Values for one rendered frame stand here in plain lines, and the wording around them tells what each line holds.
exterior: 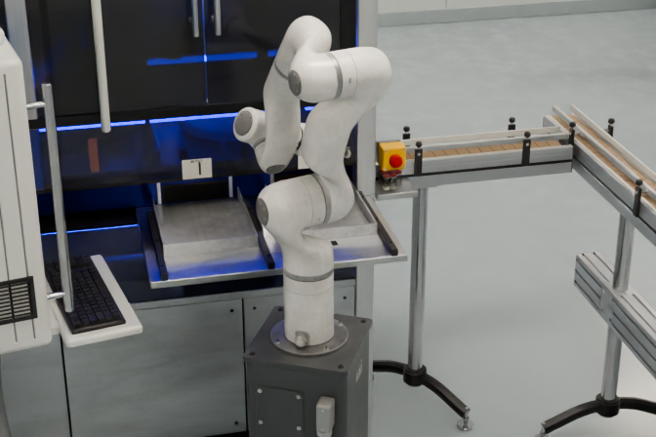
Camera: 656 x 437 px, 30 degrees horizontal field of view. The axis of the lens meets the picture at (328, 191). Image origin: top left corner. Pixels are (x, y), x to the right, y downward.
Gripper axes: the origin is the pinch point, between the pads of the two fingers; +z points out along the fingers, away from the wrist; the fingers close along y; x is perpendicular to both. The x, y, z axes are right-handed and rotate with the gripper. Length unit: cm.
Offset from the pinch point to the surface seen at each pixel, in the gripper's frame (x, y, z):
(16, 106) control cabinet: 23, 18, -75
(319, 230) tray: 27.9, 3.2, 20.5
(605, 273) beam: 6, -16, 123
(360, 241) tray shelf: 23.7, -3.5, 29.4
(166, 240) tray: 55, 21, -7
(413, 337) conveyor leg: 64, 6, 99
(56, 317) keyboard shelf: 75, 6, -38
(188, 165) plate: 41, 39, 0
